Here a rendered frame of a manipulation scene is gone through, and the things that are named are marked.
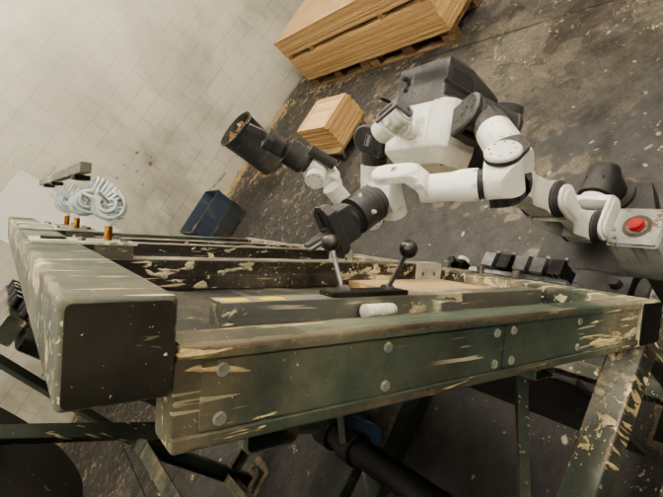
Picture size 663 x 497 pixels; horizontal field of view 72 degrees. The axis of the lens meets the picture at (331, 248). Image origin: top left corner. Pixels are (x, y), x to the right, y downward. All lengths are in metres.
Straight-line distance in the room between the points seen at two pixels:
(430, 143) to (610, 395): 0.79
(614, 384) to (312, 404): 0.95
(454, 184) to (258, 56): 6.17
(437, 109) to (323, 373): 0.97
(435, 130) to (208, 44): 5.63
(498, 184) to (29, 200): 4.19
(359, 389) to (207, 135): 6.07
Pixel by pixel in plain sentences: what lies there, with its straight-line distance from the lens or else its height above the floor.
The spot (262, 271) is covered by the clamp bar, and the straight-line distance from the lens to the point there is 1.19.
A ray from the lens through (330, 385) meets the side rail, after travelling 0.58.
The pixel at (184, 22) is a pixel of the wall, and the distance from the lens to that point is 6.77.
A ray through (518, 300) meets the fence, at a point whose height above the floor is 0.98.
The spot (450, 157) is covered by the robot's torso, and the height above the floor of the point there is 1.26.
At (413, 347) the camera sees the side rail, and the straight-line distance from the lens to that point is 0.66.
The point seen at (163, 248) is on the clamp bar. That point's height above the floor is 1.60.
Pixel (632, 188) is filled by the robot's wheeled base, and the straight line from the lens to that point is 2.48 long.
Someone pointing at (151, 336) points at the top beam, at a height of 1.88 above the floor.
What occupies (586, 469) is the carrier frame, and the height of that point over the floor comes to 0.79.
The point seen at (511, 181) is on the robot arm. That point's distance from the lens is 1.04.
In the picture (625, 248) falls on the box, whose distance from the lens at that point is 1.40.
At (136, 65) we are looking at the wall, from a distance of 6.44.
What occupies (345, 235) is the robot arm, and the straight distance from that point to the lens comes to 0.99.
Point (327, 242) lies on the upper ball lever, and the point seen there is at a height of 1.56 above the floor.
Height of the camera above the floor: 2.04
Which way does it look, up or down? 32 degrees down
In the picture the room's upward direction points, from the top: 51 degrees counter-clockwise
